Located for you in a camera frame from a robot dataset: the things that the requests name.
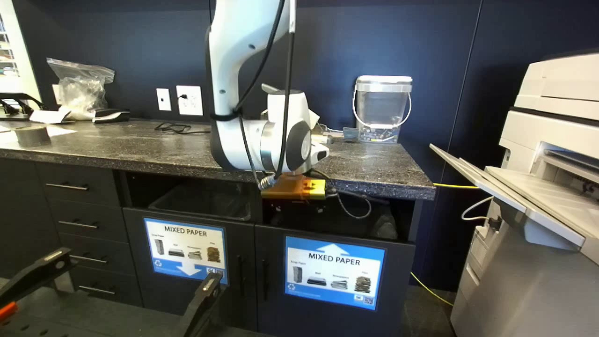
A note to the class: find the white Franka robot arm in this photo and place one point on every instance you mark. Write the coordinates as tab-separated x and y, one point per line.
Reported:
237	57

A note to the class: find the right blue-label recycling bin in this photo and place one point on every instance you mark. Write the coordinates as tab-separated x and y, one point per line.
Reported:
400	293

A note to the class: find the small grey box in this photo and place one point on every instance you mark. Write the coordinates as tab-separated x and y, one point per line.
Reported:
351	134

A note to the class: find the clear plastic bucket with lid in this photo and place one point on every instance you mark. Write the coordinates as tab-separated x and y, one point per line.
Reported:
383	104

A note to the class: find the mixed paper sign up arrow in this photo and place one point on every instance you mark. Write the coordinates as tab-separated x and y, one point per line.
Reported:
334	274

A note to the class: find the mixed paper sign down arrow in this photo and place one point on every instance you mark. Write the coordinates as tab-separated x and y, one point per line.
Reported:
186	250

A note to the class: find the dark cabinet door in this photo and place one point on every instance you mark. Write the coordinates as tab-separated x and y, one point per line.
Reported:
240	306

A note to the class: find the black metal stand leg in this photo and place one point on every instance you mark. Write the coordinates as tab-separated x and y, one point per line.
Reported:
38	273
199	310

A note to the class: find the grey printer bypass tray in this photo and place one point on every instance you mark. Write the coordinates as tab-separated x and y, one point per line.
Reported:
512	194

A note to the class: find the dark cabinet drawer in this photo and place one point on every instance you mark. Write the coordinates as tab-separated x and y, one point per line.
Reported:
106	280
96	246
78	175
87	213

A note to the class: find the clear plastic bag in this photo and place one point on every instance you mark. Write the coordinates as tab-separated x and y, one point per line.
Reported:
81	91

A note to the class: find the flat white paper sheet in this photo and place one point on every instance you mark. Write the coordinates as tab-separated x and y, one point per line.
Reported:
63	130

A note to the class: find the white crumpled label paper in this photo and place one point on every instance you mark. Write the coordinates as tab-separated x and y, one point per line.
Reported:
50	115

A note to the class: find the white office printer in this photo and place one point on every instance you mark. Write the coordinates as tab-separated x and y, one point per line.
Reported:
536	293

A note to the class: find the orange wrist camera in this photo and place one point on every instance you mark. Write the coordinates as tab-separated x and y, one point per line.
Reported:
293	186

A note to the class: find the wide white wall outlet plate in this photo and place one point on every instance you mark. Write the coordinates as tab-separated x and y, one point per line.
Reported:
190	102

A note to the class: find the narrow white wall plate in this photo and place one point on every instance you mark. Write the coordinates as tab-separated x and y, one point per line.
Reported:
164	98

